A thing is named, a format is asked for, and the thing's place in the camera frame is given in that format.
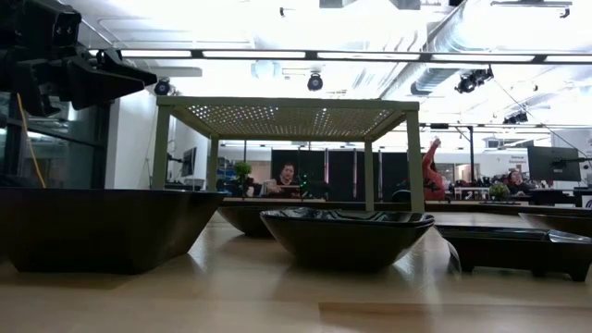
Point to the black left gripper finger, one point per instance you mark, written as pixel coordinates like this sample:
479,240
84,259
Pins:
111,85
129,69

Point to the large square black bowl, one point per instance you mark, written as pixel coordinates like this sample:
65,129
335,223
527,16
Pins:
102,231

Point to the oval wavy black plate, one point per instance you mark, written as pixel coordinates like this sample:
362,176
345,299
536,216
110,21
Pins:
245,222

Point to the round wavy black bowl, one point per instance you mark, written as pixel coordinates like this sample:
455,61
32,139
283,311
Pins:
347,245

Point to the footed square black plate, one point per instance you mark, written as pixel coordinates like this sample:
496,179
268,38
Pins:
509,254

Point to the wavy square black plate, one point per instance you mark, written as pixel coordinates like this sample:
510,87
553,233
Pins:
564,224

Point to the black computer monitor on arm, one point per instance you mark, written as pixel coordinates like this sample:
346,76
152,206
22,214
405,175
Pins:
552,164

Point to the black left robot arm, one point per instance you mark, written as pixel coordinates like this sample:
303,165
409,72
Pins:
18,23

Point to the hanging black spotlight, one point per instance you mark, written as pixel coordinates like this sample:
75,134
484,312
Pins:
162,87
315,82

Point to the dark glass cabinet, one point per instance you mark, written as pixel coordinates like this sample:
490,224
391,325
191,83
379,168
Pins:
65,152

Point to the green potted plant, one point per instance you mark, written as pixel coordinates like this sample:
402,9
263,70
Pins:
242,168

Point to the green perforated metal shelf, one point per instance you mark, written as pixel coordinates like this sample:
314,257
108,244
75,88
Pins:
287,102

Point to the black partition panels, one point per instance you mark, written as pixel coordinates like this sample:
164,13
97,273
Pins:
342,173

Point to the black spotlight cluster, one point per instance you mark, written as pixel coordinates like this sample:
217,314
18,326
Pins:
472,81
515,119

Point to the black stand pole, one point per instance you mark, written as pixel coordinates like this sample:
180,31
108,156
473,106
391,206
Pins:
471,152

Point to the small green desk plant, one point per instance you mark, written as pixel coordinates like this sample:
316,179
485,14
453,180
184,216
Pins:
499,190

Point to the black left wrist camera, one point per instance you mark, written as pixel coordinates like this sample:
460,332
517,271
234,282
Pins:
67,28

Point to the wall-mounted black monitor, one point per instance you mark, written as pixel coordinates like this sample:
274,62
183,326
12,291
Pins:
188,163

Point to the long ceiling light rail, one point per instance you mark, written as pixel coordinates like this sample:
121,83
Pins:
259,54

